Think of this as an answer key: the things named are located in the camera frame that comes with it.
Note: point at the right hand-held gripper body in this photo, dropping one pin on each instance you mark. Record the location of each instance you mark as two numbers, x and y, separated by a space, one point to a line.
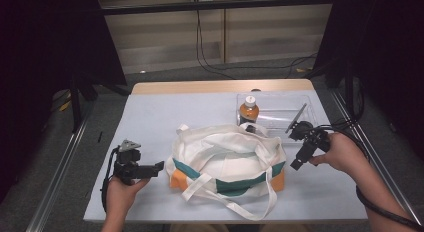
311 135

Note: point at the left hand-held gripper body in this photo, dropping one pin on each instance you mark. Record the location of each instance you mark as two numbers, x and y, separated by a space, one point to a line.
128 165

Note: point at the clear plastic container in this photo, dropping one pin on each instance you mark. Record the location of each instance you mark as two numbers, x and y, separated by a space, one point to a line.
276 107

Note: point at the white tote bag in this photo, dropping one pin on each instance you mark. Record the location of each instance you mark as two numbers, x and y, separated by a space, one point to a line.
206 152

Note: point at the orange drink bottle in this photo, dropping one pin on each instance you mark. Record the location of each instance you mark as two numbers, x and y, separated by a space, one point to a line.
249 112

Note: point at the person's left hand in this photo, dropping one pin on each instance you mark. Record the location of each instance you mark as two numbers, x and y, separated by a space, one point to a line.
120 197

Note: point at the person's right hand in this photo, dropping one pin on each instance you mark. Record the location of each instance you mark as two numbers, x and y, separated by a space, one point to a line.
343 155

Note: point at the small black floor object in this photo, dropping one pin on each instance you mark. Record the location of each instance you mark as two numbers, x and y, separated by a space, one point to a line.
100 136

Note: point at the white table cloth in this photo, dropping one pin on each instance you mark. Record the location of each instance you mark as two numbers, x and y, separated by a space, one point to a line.
150 118

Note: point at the black metal stand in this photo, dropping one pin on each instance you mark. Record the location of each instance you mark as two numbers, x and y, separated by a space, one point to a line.
349 88
76 105

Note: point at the black curtain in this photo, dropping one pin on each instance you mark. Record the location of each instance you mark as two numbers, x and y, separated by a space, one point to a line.
386 52
40 58

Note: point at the black horizontal bar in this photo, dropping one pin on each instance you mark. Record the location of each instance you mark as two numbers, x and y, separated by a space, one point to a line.
216 5

